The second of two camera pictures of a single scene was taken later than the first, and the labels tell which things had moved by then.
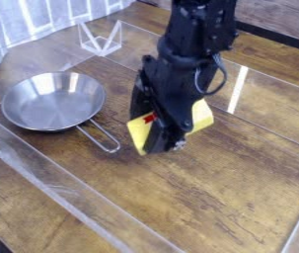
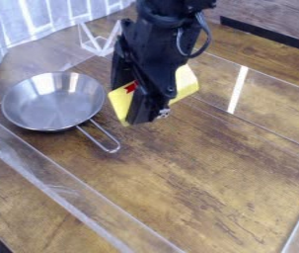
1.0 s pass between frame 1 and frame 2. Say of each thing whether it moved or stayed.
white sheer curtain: stayed
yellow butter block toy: moved
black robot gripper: moved
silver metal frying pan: stayed
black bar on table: stayed
